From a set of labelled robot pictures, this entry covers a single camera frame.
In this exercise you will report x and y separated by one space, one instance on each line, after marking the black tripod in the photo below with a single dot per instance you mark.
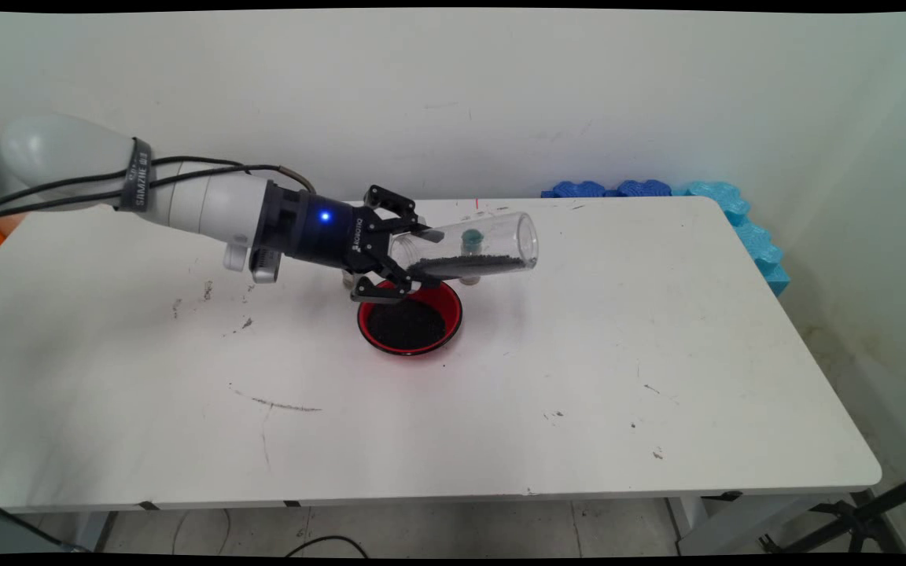
862 519

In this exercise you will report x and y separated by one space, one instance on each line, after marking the clear plastic jar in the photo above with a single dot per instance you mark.
504 232

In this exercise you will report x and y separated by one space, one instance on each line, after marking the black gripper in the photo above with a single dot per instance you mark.
315 228

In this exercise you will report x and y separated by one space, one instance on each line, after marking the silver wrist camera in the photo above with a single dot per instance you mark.
260 267

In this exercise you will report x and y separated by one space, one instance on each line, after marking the light blue foam mat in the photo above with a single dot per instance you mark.
752 236

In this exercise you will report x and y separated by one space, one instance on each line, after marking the red bowl with black seeds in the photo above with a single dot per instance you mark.
406 326

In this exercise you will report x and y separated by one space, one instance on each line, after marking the dark blue foam mat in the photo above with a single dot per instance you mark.
643 188
579 189

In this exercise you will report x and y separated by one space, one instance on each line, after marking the white table leg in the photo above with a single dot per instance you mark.
90 531

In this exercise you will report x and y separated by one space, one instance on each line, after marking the spice bottle with green cap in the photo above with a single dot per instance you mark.
473 236
349 281

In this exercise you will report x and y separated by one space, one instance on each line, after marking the white table leg frame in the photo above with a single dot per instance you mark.
689 520

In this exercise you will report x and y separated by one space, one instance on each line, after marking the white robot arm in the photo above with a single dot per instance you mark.
209 200

